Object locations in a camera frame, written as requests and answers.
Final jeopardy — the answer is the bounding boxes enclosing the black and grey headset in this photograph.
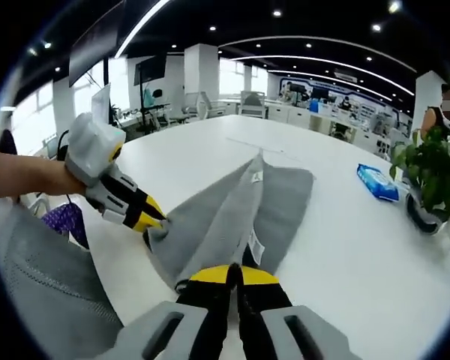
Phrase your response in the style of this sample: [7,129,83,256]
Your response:
[404,192,444,236]

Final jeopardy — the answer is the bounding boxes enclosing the green leafy plant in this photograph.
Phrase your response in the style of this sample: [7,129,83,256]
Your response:
[388,126,450,215]

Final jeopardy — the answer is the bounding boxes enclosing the blue wet wipes packet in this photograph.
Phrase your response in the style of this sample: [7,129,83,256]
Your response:
[356,162,401,203]

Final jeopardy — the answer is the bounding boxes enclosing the purple patterned cloth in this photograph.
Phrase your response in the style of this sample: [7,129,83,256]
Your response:
[40,202,92,251]

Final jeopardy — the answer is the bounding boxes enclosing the dark hanging screen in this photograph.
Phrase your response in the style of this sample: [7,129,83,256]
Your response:
[67,0,128,88]

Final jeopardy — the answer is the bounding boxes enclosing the black monitor on stand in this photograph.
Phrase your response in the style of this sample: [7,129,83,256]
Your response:
[133,53,169,125]

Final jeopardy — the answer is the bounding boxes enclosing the white board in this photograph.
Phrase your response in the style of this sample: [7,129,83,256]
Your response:
[90,83,112,125]

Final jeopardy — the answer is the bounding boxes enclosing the grey office chair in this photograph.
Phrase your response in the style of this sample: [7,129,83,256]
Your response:
[239,90,268,119]

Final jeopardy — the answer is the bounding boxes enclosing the grey towel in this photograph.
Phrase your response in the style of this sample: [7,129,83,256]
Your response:
[142,152,316,294]

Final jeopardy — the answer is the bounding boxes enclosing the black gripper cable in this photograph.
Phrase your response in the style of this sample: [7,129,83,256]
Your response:
[55,128,71,163]

